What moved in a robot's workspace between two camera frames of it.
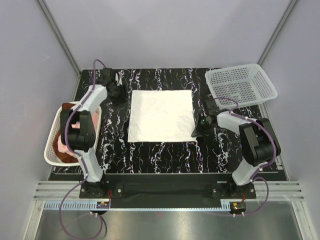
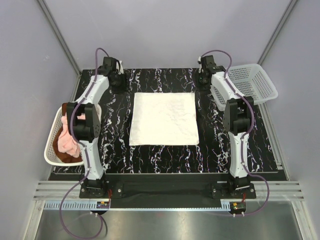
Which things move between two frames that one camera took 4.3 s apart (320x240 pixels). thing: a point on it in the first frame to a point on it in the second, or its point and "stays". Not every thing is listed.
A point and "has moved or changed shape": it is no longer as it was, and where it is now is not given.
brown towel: x=59 y=155 stays
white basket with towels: x=55 y=152 stays
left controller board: x=103 y=205 stays
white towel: x=161 y=115 has moved or changed shape
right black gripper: x=199 y=132 to x=203 y=88
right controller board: x=238 y=206 stays
